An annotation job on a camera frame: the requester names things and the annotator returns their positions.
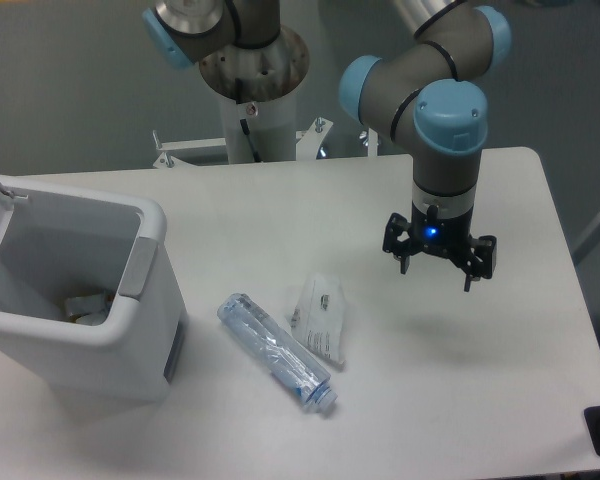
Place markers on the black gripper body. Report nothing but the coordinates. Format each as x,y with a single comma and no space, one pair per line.
445,238

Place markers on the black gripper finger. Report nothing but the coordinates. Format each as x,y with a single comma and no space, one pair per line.
476,257
397,240

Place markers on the clear plastic wrapper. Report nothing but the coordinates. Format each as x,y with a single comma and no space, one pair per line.
317,317

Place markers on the crushed clear plastic bottle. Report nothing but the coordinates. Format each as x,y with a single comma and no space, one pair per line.
274,348

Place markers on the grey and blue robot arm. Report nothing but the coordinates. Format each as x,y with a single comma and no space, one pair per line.
424,101

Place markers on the white open trash can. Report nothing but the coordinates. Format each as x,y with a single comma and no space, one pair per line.
58,242

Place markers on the white pedestal base frame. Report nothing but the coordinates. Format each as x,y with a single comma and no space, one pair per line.
247,143

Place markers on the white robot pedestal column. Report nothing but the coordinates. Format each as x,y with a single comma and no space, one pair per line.
261,83

